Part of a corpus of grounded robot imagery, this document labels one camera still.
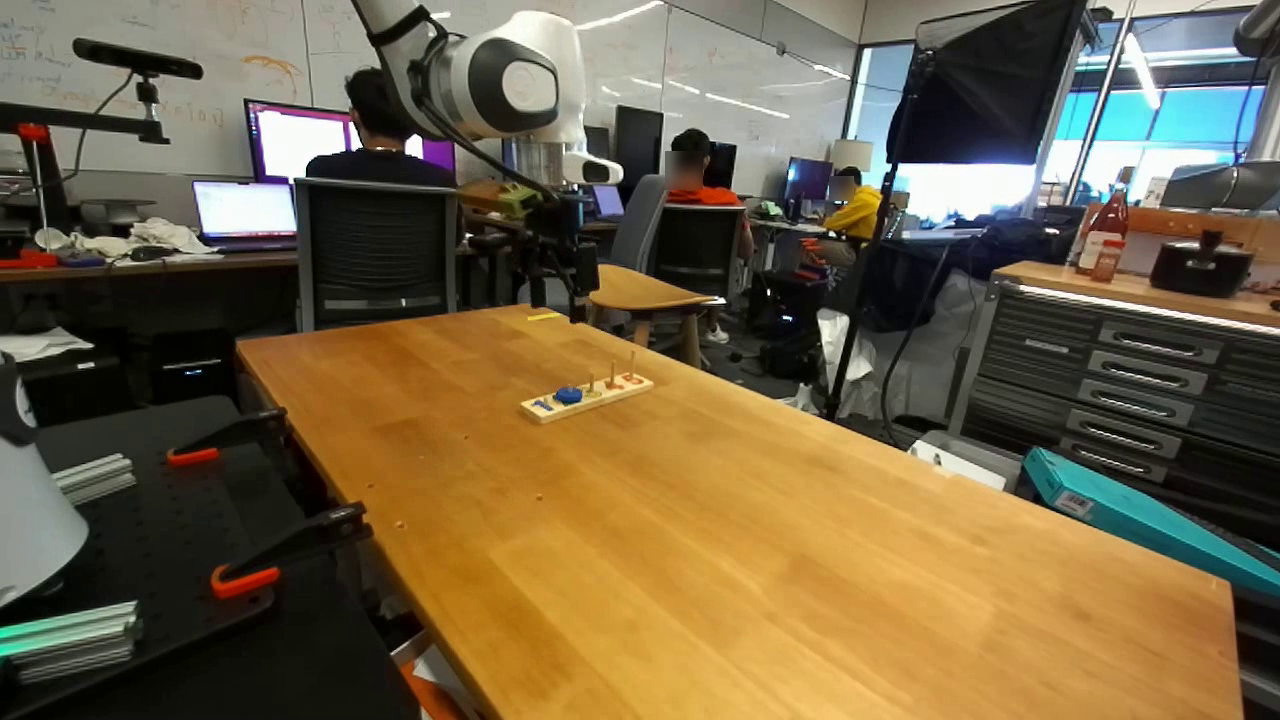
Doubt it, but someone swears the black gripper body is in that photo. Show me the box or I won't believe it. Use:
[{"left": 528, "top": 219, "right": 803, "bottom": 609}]
[{"left": 526, "top": 185, "right": 599, "bottom": 273}]

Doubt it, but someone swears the wooden peg board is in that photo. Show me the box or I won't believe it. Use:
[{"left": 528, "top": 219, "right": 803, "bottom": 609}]
[{"left": 517, "top": 367, "right": 660, "bottom": 429}]

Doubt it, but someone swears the dark office chair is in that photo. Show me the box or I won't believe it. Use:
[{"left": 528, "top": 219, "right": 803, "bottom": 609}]
[{"left": 646, "top": 201, "right": 747, "bottom": 307}]

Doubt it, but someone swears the seated person orange shirt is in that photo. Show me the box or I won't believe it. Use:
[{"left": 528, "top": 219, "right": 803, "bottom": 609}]
[{"left": 660, "top": 123, "right": 747, "bottom": 213}]

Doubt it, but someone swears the grey mesh office chair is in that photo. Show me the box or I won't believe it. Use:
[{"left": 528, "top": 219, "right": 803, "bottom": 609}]
[{"left": 289, "top": 173, "right": 466, "bottom": 334}]

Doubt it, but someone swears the seated person dark shirt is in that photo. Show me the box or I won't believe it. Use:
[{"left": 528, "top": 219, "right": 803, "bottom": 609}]
[{"left": 299, "top": 65, "right": 461, "bottom": 187}]

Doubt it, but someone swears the monitor with purple screen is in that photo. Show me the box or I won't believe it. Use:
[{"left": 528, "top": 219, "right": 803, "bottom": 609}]
[{"left": 239, "top": 95, "right": 461, "bottom": 187}]

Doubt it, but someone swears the black light stand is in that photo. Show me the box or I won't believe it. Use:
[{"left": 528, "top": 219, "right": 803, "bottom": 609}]
[{"left": 820, "top": 155, "right": 926, "bottom": 425}]

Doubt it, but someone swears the seated person yellow shirt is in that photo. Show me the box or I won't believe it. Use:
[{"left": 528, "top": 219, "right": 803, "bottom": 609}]
[{"left": 815, "top": 164, "right": 887, "bottom": 243}]

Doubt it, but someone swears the open laptop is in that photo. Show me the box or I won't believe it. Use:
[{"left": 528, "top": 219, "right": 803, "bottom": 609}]
[{"left": 187, "top": 176, "right": 306, "bottom": 254}]

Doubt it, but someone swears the black softbox light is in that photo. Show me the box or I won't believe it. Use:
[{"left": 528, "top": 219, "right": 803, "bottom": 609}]
[{"left": 886, "top": 0, "right": 1094, "bottom": 173}]

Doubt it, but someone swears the orange bottle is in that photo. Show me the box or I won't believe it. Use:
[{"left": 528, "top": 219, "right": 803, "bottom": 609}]
[{"left": 1072, "top": 185, "right": 1131, "bottom": 288}]

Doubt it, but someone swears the grey drawer cabinet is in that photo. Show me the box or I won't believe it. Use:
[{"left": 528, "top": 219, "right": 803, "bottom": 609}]
[{"left": 947, "top": 254, "right": 1280, "bottom": 506}]

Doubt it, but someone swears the teal case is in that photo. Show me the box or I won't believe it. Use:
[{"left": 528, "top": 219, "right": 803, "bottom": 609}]
[{"left": 1022, "top": 444, "right": 1280, "bottom": 609}]

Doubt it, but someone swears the black pot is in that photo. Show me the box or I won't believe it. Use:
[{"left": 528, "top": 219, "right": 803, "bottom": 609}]
[{"left": 1147, "top": 223, "right": 1255, "bottom": 299}]

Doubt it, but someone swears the orange-handled black clamp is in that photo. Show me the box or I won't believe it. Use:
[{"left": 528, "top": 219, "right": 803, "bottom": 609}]
[
  {"left": 206, "top": 500, "right": 372, "bottom": 609},
  {"left": 162, "top": 403, "right": 292, "bottom": 472}
]

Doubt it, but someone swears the black camera on pole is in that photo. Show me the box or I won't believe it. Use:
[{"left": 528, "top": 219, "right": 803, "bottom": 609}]
[{"left": 68, "top": 33, "right": 207, "bottom": 149}]

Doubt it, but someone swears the aluminium rail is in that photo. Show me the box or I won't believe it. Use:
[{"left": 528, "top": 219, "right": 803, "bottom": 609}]
[
  {"left": 50, "top": 448, "right": 142, "bottom": 512},
  {"left": 0, "top": 594, "right": 145, "bottom": 689}
]

